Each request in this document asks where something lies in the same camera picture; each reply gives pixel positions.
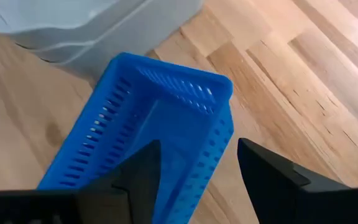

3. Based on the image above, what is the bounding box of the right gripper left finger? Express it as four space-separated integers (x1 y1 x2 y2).
76 139 162 224

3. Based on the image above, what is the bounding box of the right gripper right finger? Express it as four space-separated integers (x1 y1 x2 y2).
237 138 358 224

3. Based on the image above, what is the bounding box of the blue slotted plastic basket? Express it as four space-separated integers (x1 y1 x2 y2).
37 52 235 224

